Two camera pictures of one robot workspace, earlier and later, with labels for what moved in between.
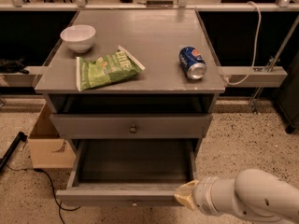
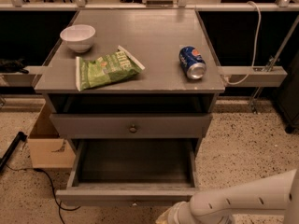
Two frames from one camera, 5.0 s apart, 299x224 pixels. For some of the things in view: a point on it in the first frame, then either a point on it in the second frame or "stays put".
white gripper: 203,194 to 175,214
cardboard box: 47,148 stays put
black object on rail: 12,66 stays put
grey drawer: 133,173 stays put
